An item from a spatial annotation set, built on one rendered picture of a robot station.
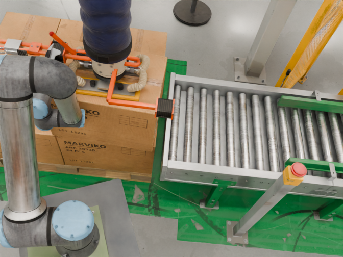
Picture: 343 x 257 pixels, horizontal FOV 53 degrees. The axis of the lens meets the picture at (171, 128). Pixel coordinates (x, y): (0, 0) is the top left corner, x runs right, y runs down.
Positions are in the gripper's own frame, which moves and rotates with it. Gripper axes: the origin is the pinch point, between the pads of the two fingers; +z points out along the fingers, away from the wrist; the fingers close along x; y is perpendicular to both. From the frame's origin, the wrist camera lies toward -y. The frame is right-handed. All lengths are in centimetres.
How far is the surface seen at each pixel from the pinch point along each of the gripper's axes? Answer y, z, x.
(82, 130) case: 14.0, -18.5, -41.8
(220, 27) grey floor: 108, 159, -107
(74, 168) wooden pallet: 2, -18, -97
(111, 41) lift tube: 31.2, -9.6, 21.3
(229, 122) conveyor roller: 101, 8, -53
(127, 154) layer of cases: 39, -17, -67
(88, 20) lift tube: 22.1, -8.7, 30.3
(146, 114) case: 49, -20, -15
